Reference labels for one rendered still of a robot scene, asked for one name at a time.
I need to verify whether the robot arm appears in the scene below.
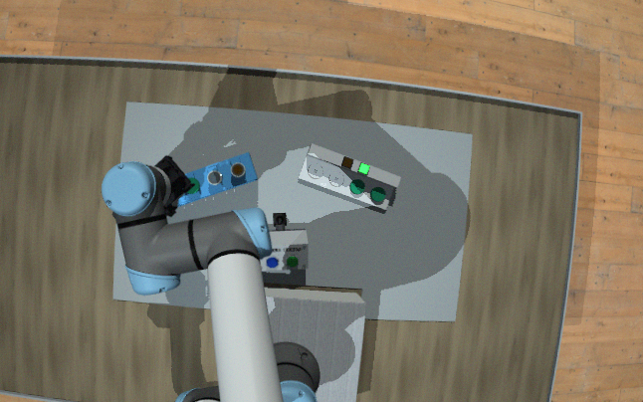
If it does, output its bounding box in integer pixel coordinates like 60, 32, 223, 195
102, 161, 321, 402

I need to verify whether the blue four-tube rack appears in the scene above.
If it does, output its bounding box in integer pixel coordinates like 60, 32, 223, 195
178, 152, 258, 207

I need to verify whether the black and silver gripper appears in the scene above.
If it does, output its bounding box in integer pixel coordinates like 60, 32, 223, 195
154, 155, 195, 217

